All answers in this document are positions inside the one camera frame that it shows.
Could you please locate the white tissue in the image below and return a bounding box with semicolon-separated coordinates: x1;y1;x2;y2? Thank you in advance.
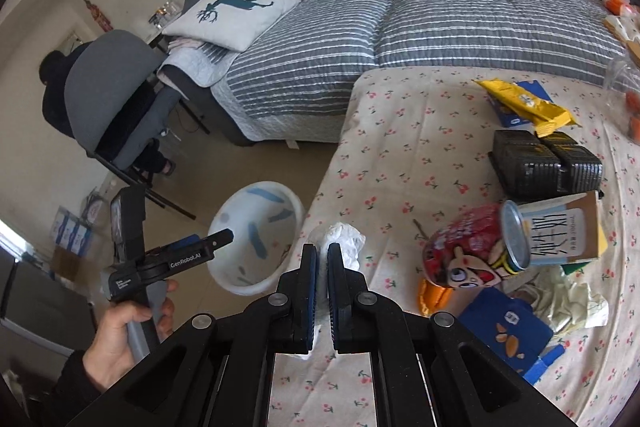
307;222;366;271

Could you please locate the red cartoon can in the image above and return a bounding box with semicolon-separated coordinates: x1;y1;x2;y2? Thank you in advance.
422;200;530;289

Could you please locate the blue snack box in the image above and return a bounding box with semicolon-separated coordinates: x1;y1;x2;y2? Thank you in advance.
458;288;565;385

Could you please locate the pale green paper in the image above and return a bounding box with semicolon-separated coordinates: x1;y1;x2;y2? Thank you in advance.
503;265;608;338

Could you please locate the white blue-patterned trash bin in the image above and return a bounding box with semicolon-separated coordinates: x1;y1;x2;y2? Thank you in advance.
207;181;305;297

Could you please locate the left hand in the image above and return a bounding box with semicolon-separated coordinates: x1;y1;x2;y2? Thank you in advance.
82;301;152;392

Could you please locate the grey striped quilt cover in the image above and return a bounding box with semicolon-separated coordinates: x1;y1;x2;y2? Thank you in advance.
156;0;626;144

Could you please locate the grey office chair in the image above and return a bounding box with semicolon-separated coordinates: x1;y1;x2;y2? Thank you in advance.
65;29;196;220

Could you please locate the black plastic tray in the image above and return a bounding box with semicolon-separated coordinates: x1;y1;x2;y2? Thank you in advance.
488;130;604;202

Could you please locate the light blue milk carton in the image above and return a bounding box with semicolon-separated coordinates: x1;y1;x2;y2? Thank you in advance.
518;191;608;265

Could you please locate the white deer print pillow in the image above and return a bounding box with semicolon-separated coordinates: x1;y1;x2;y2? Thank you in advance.
163;0;300;53

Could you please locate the small blue box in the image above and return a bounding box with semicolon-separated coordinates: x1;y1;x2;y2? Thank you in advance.
487;79;552;128

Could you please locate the yellow snack wrapper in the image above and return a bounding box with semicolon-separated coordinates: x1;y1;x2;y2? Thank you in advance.
477;78;578;138

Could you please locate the clear jar with tomatoes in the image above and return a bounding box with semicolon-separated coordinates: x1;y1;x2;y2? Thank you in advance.
603;53;639;144

